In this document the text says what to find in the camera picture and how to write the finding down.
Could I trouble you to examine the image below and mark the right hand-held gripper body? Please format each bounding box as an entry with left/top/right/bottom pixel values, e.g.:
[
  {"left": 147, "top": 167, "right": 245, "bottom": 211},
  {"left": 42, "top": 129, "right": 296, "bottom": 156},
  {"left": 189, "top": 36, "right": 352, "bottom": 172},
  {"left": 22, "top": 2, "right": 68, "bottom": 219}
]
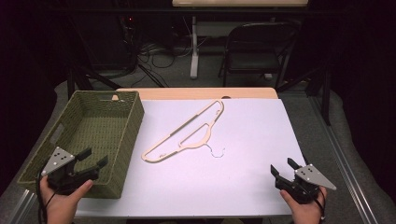
[{"left": 274, "top": 163, "right": 337, "bottom": 205}]

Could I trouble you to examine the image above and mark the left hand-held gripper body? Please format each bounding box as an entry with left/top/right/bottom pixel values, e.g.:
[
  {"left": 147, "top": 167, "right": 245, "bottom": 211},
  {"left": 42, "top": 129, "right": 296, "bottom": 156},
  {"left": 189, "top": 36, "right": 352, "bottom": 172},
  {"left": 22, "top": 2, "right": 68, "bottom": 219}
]
[{"left": 40, "top": 147, "right": 101, "bottom": 197}]

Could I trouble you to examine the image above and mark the green woven basket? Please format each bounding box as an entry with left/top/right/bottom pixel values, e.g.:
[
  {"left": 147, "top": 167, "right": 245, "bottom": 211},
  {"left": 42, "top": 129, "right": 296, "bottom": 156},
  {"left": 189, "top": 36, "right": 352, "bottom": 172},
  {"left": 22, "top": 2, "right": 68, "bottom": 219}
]
[{"left": 17, "top": 90, "right": 145, "bottom": 200}]

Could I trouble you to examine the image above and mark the beige clothes hanger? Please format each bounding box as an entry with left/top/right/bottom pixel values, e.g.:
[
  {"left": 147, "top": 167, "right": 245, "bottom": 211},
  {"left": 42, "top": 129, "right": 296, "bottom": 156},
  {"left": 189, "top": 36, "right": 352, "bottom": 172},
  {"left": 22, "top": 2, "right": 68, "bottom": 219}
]
[{"left": 140, "top": 99, "right": 226, "bottom": 164}]

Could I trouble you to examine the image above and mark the person's right hand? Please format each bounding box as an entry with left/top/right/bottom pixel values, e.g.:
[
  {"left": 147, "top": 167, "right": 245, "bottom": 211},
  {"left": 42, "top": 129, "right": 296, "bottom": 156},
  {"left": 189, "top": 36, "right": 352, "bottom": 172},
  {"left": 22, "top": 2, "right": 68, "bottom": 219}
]
[{"left": 278, "top": 186, "right": 328, "bottom": 224}]

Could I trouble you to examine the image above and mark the person's left hand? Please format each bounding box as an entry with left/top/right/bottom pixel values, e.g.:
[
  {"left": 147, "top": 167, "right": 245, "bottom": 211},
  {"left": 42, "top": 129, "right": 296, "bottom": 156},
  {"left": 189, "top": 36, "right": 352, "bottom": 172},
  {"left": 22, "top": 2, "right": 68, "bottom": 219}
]
[{"left": 39, "top": 176, "right": 94, "bottom": 224}]

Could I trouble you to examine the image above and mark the white table mat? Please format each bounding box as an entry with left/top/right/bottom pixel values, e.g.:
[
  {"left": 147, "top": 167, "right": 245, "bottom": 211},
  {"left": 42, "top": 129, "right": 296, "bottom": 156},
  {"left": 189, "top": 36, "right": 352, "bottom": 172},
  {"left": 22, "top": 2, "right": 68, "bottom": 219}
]
[{"left": 75, "top": 98, "right": 307, "bottom": 218}]

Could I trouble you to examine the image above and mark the black metal stand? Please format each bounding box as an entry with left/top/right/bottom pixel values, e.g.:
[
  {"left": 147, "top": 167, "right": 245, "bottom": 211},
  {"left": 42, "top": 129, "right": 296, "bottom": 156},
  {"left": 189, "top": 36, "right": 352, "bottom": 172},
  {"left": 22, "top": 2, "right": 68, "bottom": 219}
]
[
  {"left": 65, "top": 60, "right": 123, "bottom": 98},
  {"left": 276, "top": 62, "right": 332, "bottom": 127}
]

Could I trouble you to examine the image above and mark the black folding chair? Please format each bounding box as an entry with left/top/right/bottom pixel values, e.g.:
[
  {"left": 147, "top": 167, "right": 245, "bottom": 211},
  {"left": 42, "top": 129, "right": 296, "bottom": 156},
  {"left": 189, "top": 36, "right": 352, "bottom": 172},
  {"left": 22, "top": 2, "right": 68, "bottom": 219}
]
[{"left": 218, "top": 21, "right": 302, "bottom": 90}]

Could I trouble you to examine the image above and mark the white-legged background table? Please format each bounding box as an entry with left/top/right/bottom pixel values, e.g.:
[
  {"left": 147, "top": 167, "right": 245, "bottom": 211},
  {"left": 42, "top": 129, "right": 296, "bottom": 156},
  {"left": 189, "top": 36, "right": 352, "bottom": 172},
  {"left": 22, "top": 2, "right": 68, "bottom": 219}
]
[{"left": 171, "top": 0, "right": 310, "bottom": 80}]

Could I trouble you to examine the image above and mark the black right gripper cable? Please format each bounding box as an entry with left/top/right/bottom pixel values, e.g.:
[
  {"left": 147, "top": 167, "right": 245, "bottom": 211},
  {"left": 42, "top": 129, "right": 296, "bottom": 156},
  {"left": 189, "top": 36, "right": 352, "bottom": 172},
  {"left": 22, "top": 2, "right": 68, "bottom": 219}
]
[{"left": 306, "top": 183, "right": 328, "bottom": 222}]

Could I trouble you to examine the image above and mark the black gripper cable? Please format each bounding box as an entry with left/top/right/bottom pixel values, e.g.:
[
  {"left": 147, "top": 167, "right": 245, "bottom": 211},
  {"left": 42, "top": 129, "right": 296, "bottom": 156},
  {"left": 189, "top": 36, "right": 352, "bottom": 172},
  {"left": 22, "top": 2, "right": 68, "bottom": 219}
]
[
  {"left": 35, "top": 166, "right": 58, "bottom": 224},
  {"left": 306, "top": 183, "right": 328, "bottom": 222}
]

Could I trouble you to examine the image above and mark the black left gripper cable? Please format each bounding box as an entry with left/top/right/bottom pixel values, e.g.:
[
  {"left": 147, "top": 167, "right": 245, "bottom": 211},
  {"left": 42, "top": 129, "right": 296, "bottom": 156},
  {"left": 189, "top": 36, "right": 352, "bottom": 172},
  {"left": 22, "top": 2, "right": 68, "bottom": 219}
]
[{"left": 35, "top": 166, "right": 58, "bottom": 224}]

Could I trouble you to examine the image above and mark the aluminium floor rail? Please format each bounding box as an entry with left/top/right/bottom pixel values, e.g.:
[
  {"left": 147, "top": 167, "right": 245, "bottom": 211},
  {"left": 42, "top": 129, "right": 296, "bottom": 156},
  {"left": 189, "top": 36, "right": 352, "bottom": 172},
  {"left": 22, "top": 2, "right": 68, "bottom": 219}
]
[
  {"left": 5, "top": 189, "right": 37, "bottom": 224},
  {"left": 307, "top": 95, "right": 380, "bottom": 224}
]

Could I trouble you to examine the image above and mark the tangle of floor cables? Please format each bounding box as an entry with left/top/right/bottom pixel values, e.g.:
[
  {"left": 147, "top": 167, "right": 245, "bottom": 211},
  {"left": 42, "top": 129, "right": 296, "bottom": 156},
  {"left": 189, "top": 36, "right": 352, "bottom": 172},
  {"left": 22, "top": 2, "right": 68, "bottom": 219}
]
[{"left": 122, "top": 15, "right": 195, "bottom": 89}]

